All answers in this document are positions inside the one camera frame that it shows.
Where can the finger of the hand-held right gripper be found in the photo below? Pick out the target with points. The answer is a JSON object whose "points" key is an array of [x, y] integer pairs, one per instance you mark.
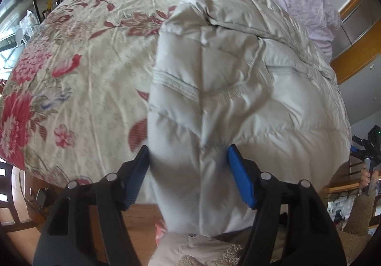
{"points": [[356, 142]]}

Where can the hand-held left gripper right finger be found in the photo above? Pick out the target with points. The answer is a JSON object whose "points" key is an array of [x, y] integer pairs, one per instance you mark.
{"points": [[240, 178]]}

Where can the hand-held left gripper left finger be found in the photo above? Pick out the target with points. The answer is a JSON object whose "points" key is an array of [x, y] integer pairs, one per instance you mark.
{"points": [[137, 178]]}

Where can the white puffer jacket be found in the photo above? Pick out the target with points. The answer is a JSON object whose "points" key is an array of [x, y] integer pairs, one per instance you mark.
{"points": [[238, 75]]}

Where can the person's right forearm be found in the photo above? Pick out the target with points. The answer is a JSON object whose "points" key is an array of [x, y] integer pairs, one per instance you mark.
{"points": [[360, 212]]}

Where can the person's right hand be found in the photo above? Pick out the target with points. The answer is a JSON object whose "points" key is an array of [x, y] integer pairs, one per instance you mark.
{"points": [[364, 178]]}

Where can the wooden shelf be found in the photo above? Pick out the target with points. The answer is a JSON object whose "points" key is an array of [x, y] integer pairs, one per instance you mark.
{"points": [[342, 191]]}

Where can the pink cloth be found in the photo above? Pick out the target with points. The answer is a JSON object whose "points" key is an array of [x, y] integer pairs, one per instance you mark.
{"points": [[160, 231]]}

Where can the wooden headboard cabinet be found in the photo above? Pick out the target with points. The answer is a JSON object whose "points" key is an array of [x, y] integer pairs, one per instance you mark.
{"points": [[357, 72]]}

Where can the person's beige knitted sweater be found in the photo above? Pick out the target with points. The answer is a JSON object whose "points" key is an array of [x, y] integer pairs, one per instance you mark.
{"points": [[190, 249]]}

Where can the dark wooden chair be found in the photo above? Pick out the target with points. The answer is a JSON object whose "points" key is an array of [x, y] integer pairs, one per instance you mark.
{"points": [[12, 191]]}

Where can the floral bedsheet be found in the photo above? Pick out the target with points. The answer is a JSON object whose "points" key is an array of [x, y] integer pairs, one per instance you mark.
{"points": [[89, 60]]}

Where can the pale pink pillow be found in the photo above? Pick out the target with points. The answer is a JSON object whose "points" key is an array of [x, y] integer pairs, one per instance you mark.
{"points": [[297, 0]]}

